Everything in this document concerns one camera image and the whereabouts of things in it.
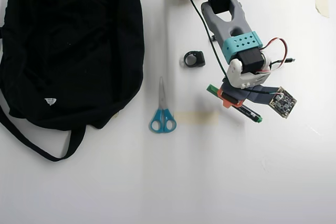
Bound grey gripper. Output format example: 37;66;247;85
216;80;280;110

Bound green and black marker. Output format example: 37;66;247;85
206;84;264;124

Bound black fabric bag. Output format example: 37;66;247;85
0;0;145;162

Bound wide beige masking tape strip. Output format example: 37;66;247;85
174;111;220;126

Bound torn beige masking tape strip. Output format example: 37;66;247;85
314;0;330;18

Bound bare camera circuit board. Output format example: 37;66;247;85
268;86;298;119

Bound black plastic ring clip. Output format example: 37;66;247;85
183;50;206;68

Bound blue handled scissors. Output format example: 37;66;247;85
149;76;177;133

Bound thin black camera cable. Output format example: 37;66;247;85
180;0;228;81

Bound red white black servo wire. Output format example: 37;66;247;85
257;38;288;74

